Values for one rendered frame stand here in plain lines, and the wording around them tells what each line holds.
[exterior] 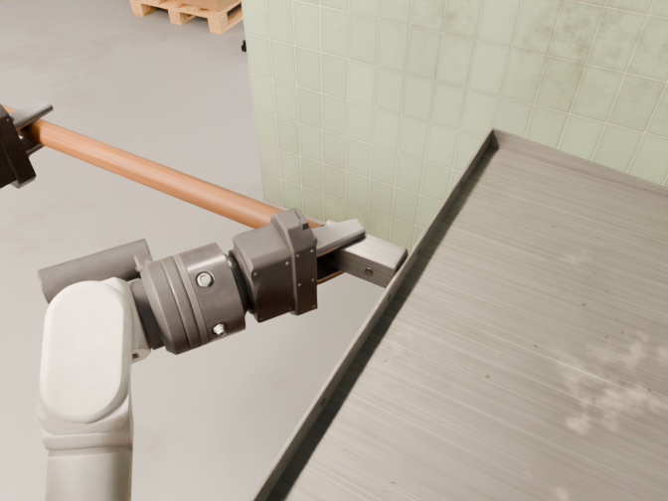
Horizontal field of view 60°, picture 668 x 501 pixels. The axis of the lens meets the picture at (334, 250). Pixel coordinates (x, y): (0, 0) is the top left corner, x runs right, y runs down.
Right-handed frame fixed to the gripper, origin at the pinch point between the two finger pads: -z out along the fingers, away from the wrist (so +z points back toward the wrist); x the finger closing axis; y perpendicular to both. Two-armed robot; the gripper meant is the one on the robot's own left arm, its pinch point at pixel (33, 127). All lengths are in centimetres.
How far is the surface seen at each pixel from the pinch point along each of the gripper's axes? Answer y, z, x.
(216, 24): -204, -218, 114
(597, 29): 38, -126, 21
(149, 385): -39, -19, 121
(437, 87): -1, -120, 48
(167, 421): -25, -13, 121
